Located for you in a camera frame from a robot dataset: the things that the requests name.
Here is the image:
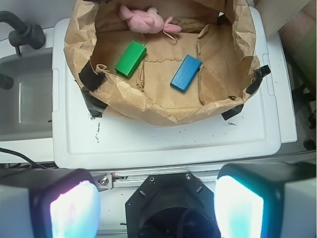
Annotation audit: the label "aluminium rail with bracket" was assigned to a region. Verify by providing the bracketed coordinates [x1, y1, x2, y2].
[90, 168, 219, 191]

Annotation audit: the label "dark grey toy faucet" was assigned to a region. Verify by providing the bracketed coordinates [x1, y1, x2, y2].
[0, 10, 46, 56]

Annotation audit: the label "toy kitchen sink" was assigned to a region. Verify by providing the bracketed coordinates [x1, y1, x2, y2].
[0, 28, 54, 163]

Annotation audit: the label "white plastic bin lid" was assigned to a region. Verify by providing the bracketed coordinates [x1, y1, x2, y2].
[52, 19, 281, 170]

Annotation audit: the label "pink plush bunny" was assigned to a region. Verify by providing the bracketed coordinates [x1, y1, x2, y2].
[119, 5, 182, 34]

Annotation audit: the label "brown paper bag tray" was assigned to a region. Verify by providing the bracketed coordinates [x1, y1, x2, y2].
[64, 0, 260, 126]

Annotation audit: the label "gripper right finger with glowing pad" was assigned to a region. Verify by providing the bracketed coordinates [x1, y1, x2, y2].
[214, 162, 317, 238]

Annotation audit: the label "blue wooden block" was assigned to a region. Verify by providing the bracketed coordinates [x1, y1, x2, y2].
[170, 55, 202, 93]

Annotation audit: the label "green wooden block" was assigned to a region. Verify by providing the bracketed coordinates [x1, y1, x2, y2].
[114, 41, 147, 79]

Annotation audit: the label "black cable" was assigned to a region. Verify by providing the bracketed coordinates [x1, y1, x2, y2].
[0, 146, 54, 170]

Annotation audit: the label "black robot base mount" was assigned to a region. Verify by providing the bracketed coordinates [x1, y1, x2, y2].
[125, 173, 221, 238]

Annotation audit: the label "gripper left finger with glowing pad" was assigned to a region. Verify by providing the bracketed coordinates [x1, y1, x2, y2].
[0, 169, 101, 238]

